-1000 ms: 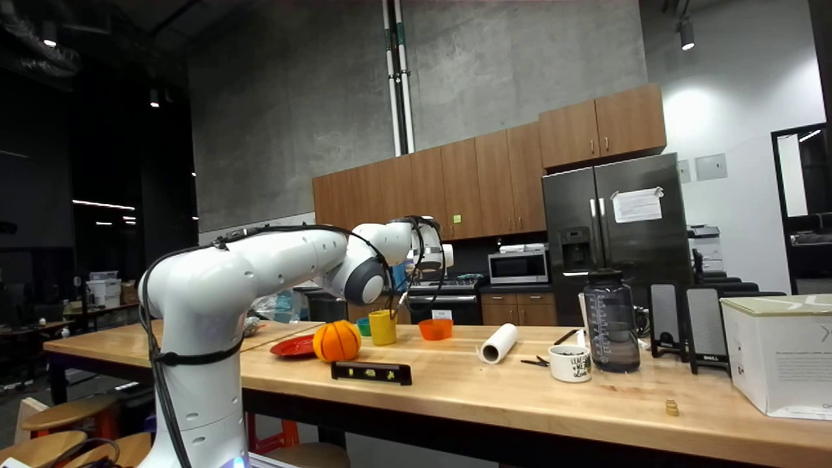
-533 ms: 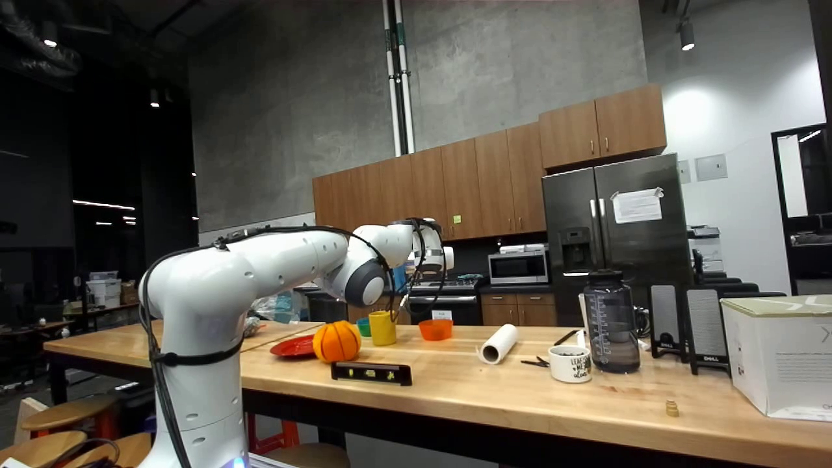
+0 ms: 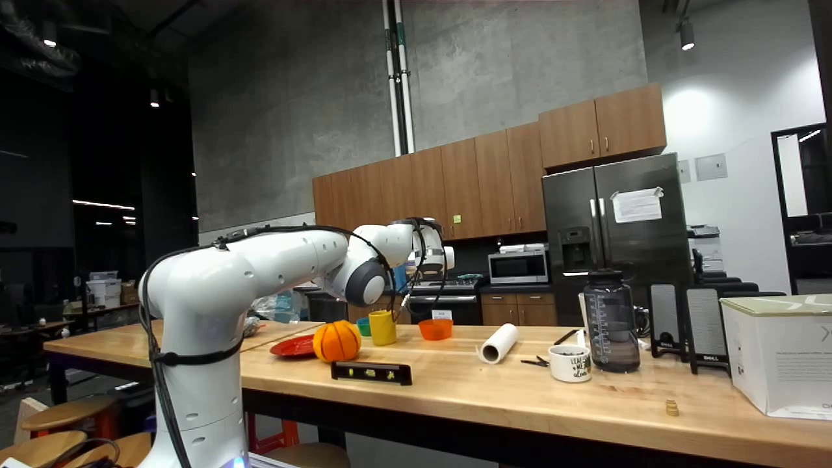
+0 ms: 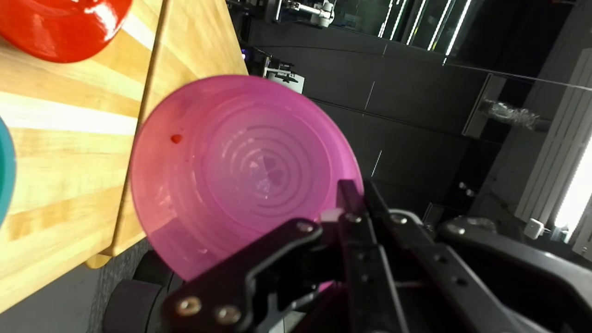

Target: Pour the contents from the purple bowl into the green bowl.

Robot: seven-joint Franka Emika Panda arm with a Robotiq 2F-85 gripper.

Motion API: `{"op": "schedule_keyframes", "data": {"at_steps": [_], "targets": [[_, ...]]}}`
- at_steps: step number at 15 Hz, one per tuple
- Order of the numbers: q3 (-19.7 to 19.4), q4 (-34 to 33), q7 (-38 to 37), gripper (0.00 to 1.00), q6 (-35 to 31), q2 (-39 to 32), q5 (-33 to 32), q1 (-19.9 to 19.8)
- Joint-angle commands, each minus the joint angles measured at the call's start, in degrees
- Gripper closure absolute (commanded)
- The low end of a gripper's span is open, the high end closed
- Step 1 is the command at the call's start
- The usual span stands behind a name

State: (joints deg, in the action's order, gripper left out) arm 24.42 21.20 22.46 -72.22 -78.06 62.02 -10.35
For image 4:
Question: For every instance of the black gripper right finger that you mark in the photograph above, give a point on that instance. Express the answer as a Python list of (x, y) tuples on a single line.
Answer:
[(492, 283)]

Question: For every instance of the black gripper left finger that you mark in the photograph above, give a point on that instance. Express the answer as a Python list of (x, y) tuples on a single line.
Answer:
[(246, 288)]

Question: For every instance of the purple plastic bowl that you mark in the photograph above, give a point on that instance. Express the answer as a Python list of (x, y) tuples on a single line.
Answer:
[(246, 166)]

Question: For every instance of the green plastic bowl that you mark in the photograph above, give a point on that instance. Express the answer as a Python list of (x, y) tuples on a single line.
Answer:
[(5, 172)]

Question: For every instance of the red plate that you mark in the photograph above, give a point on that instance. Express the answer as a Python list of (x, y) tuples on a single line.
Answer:
[(55, 24)]

